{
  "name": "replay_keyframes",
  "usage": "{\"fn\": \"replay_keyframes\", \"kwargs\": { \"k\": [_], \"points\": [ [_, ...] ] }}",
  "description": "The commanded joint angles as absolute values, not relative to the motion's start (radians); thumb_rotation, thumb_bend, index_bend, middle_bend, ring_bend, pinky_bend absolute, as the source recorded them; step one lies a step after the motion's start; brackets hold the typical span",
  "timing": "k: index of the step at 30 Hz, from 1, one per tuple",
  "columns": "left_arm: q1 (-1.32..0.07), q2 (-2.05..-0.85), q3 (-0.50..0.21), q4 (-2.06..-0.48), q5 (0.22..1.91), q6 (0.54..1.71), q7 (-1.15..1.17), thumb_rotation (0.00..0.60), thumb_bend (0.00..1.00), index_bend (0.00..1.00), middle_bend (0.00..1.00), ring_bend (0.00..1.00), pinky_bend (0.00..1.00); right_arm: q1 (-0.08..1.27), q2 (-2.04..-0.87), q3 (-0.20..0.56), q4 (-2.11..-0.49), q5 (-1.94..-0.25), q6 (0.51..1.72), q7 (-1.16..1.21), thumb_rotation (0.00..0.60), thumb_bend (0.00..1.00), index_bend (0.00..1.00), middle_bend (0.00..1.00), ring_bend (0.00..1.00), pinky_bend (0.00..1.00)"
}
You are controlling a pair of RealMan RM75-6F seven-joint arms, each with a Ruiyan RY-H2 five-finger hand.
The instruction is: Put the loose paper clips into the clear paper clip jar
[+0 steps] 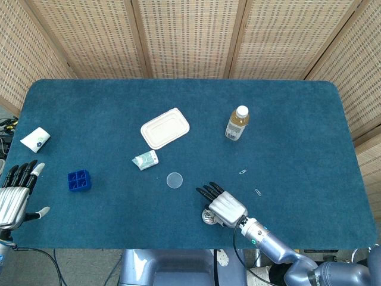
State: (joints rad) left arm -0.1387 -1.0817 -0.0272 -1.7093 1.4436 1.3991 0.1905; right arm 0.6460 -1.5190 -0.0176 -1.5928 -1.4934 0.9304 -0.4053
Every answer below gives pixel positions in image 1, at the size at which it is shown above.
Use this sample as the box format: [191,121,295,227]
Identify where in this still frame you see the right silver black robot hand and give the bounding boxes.
[195,181,248,229]

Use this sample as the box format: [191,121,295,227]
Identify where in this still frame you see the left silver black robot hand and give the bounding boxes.
[0,159,51,230]

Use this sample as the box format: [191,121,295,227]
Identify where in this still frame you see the clear jar of paperclips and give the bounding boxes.
[202,209,223,226]

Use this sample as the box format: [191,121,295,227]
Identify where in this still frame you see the clear round plastic lid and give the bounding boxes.
[166,172,184,189]

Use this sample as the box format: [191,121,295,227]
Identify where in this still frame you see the white tissue pack blue flower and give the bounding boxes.
[20,127,51,154]

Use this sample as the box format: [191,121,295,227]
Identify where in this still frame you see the blue plastic compartment box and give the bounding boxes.
[67,169,92,193]

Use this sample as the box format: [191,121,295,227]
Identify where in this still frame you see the blue-grey robot torso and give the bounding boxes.
[118,248,248,286]

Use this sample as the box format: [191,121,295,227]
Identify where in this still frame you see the yellow drink bottle white cap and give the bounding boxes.
[225,105,250,142]

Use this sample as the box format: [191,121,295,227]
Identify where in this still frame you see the green white tissue pack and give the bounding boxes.
[132,150,160,171]

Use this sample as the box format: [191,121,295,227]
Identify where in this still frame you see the beige rectangular pulp lid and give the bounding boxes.
[140,108,191,150]

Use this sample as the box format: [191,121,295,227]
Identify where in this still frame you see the blue carpet table cover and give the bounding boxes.
[5,79,376,250]

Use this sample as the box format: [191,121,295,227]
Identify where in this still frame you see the woven wooden folding screen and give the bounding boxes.
[0,0,381,209]

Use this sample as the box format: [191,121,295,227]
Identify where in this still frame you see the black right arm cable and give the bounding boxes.
[232,222,268,284]

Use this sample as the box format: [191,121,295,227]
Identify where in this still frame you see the black floor cable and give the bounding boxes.
[13,246,63,286]

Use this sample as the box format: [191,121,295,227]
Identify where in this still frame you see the black cable bundle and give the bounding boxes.
[0,117,19,158]

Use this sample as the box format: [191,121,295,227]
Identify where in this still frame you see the blue floor cable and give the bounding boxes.
[52,249,65,286]

